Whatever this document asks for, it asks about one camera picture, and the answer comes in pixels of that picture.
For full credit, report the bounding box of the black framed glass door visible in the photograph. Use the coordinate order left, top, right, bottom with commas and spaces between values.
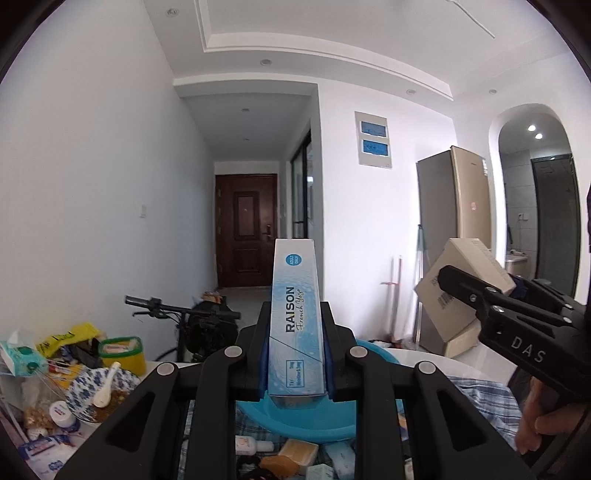
290, 131, 312, 241

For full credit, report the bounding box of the white small bottle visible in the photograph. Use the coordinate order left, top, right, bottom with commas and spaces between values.
235, 436, 274, 456

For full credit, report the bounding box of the dark glass door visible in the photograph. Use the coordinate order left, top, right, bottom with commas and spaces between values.
531, 157, 580, 296

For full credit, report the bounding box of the person's right hand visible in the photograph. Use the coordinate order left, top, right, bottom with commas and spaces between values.
515, 376, 586, 455

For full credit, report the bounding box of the blue floral bowl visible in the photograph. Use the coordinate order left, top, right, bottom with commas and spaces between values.
65, 364, 140, 423

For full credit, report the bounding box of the blue plastic basin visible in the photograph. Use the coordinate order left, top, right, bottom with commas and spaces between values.
235, 338, 403, 446

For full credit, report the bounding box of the yellow plastic bag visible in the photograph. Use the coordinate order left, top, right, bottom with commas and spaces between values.
36, 322, 101, 358

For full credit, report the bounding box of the clear plastic bag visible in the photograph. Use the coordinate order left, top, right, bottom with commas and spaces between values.
0, 369, 70, 462

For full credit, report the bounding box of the black bicycle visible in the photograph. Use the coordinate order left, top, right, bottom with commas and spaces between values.
124, 295, 242, 365

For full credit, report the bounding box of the blue white packet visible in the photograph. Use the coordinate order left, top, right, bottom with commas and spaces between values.
18, 434, 77, 463

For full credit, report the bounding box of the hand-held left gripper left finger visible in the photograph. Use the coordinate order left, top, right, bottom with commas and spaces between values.
54, 300, 273, 480

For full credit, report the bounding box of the small white jar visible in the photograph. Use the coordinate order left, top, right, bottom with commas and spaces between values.
48, 401, 80, 431

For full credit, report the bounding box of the bag of nuts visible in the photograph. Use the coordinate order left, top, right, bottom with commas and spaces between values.
23, 406, 52, 431

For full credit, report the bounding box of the blue plaid cloth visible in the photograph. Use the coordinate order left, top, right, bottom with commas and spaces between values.
185, 375, 525, 462

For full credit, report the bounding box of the brown entrance door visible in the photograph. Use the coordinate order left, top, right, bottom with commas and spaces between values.
215, 174, 278, 289

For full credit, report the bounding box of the gold refrigerator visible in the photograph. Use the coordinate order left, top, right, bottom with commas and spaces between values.
416, 145, 494, 352

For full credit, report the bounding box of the light blue slim box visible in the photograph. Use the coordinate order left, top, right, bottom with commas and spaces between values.
268, 239, 329, 411

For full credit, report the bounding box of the mop with grey pole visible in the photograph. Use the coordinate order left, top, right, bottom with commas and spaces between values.
417, 224, 428, 282

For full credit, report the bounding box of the yellow packet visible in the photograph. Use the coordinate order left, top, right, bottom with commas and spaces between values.
276, 438, 320, 477

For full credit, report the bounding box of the yellow container green lid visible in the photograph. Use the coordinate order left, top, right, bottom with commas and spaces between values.
97, 336, 147, 376

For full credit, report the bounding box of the white washbasin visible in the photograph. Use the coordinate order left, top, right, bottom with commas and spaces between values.
505, 251, 532, 278

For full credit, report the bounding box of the white ceramic spoon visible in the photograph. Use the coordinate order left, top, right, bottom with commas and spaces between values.
92, 361, 122, 408

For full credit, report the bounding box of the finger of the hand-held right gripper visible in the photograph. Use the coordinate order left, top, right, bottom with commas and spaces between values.
510, 274, 579, 320
436, 264, 509, 333

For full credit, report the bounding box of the green tissue pack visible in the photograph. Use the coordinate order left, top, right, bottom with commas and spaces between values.
0, 330, 49, 377

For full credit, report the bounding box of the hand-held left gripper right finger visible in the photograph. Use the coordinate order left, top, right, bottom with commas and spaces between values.
320, 301, 536, 480

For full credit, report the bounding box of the beige cardboard box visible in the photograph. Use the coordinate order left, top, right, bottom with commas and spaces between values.
414, 237, 517, 358

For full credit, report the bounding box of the light blue wet wipes pack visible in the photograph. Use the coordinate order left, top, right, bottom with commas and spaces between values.
329, 442, 357, 480

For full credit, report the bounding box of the wall electrical panel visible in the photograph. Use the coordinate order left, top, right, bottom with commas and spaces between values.
355, 111, 393, 169

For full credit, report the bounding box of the white ceiling cable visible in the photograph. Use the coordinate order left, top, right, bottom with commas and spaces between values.
455, 0, 496, 38

